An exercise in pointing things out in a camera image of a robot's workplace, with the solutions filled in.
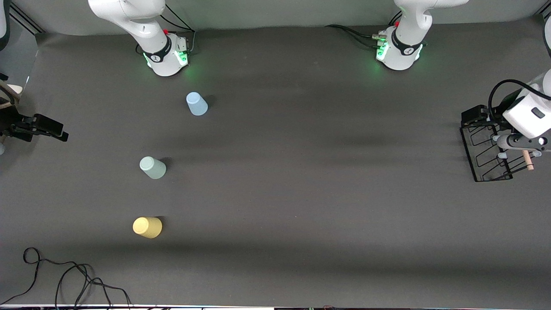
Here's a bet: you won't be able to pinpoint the black loose floor cable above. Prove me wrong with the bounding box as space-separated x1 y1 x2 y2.
0 247 132 309

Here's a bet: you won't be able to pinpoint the light blue plastic cup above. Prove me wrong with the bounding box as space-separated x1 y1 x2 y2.
186 92 208 116

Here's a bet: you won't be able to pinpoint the beige rounded object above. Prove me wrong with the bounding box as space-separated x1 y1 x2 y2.
0 81 23 106

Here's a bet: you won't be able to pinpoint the black arm base cables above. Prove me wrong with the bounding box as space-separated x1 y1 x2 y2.
160 3 197 54
325 13 402 49

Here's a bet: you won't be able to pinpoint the black wire cup holder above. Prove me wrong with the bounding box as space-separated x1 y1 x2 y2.
460 122 536 183

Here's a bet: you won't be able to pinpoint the pale green plastic cup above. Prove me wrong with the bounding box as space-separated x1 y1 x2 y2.
139 156 167 180

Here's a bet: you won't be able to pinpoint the black left arm base cables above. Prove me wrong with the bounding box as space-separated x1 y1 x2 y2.
325 13 402 49

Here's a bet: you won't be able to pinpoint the dark grey table cloth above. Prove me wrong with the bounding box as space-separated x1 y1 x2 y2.
0 19 551 309

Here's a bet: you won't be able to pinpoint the black right arm base cables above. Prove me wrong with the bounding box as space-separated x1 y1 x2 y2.
160 3 197 54

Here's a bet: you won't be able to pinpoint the yellow plastic cup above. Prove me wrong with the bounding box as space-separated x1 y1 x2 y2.
133 217 163 239

